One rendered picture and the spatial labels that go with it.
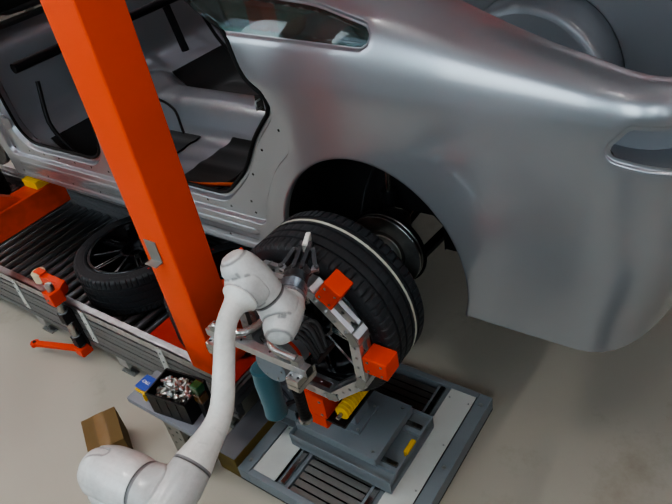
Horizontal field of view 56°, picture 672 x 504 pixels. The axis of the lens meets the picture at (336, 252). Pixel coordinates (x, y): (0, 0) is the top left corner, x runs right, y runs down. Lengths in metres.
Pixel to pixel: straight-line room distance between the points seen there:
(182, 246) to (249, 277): 0.63
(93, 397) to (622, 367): 2.61
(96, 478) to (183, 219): 0.93
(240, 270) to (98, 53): 0.73
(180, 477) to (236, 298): 0.45
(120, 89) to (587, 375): 2.32
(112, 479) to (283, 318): 0.56
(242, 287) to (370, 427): 1.21
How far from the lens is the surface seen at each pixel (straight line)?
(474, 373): 3.14
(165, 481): 1.58
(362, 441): 2.65
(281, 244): 2.07
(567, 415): 3.02
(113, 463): 1.66
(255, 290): 1.66
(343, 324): 1.97
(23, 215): 4.16
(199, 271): 2.33
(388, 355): 2.02
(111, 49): 1.97
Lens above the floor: 2.35
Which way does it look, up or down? 36 degrees down
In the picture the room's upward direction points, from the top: 11 degrees counter-clockwise
